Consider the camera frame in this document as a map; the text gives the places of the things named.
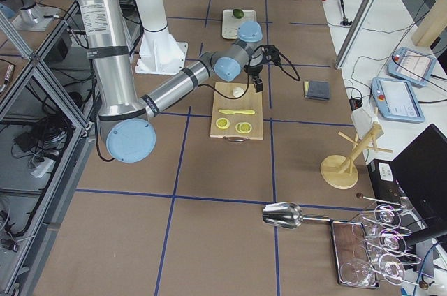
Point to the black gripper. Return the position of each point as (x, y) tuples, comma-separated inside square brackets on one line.
[(255, 68)]

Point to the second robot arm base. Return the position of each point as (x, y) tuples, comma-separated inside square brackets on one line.
[(27, 15)]

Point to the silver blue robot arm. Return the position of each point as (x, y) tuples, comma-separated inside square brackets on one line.
[(125, 116)]

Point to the wooden cutting board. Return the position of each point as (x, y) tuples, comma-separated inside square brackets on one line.
[(250, 100)]

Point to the yellow plastic knife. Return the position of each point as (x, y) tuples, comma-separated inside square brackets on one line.
[(232, 112)]

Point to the right lemon slice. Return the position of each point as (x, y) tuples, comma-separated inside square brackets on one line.
[(243, 127)]

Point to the lemon slice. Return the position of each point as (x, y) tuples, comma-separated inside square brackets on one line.
[(243, 127), (222, 123)]

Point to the left lemon slice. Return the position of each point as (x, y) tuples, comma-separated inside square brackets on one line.
[(222, 123)]

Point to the dark blue sponge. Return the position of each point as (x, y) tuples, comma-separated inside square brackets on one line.
[(319, 90)]

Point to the white plastic tray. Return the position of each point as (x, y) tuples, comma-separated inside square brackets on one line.
[(230, 25)]

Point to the green lime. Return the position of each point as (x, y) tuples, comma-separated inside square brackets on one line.
[(238, 13)]

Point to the wooden mug tree stand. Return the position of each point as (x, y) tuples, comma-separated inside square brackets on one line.
[(339, 171)]

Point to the metal scoop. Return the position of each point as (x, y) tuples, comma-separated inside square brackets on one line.
[(288, 215)]

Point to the blue teach pendant near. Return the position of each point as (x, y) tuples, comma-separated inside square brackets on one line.
[(396, 100)]

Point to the blue teach pendant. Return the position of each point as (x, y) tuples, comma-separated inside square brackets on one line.
[(410, 65), (396, 100)]

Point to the blue teach pendant far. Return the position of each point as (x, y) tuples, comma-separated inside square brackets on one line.
[(410, 65)]

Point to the black monitor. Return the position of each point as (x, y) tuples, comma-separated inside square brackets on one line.
[(420, 170)]

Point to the wine glass rack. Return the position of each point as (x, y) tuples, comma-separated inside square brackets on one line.
[(385, 242)]

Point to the dark wooden tray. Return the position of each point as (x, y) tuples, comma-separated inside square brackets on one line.
[(348, 242)]

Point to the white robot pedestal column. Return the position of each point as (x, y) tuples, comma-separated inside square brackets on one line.
[(159, 52)]

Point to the aluminium frame post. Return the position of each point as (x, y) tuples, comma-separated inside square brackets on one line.
[(353, 32)]

